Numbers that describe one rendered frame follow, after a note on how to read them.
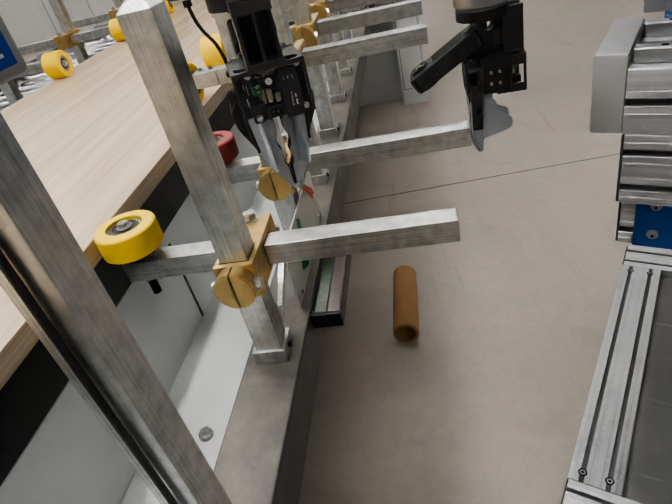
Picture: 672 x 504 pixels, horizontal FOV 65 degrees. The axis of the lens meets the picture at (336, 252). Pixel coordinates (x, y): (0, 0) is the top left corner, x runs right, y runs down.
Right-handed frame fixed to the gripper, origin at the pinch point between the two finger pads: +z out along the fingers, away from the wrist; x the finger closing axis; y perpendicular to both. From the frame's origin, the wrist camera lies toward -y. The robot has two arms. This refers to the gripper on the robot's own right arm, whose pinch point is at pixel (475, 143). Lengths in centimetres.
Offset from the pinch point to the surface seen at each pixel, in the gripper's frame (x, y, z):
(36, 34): 837, -652, 55
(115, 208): -19, -51, -8
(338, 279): -14.8, -23.6, 12.3
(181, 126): -30.9, -30.9, -21.3
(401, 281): 61, -22, 75
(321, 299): -19.3, -25.8, 12.3
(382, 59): 262, -30, 56
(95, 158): 2, -65, -8
